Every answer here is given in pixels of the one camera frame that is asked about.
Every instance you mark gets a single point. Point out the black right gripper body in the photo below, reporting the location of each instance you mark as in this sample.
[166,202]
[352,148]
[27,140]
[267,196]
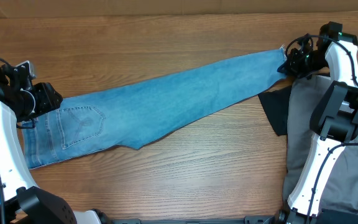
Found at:
[293,63]

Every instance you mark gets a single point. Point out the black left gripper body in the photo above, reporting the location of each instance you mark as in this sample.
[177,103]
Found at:
[36,102]

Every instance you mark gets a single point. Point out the light blue denim jeans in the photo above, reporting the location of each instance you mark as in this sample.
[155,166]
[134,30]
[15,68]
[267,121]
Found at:
[136,115]

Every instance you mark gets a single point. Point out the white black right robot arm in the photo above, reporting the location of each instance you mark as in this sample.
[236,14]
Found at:
[334,121]

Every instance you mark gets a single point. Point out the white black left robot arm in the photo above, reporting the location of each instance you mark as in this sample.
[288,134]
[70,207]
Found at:
[21,200]

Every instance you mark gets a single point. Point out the black garment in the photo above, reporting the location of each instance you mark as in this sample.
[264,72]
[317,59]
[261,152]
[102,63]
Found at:
[273,109]

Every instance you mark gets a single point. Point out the grey garment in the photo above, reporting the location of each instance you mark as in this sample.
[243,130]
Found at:
[341,191]

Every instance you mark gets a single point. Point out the black table edge rail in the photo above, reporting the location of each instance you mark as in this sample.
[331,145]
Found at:
[254,219]

